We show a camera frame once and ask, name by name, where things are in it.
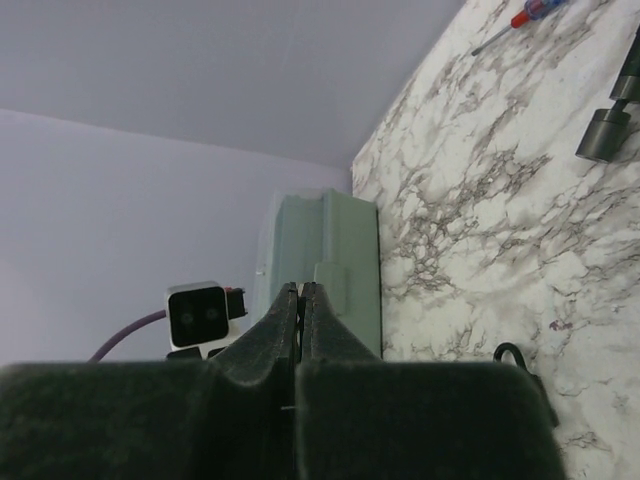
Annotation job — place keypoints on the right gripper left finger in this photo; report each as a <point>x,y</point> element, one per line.
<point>252,410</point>

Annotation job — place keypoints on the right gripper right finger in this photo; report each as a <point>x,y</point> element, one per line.
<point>331,416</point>

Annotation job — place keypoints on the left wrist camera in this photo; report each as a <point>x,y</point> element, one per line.
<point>204,319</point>

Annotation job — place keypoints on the black T-handle tool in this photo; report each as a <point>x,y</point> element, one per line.
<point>607,128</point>

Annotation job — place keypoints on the red blue screwdriver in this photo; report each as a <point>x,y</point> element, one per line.
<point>532,10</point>

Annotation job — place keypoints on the clear green plastic toolbox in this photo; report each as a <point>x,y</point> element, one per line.
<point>330,238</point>

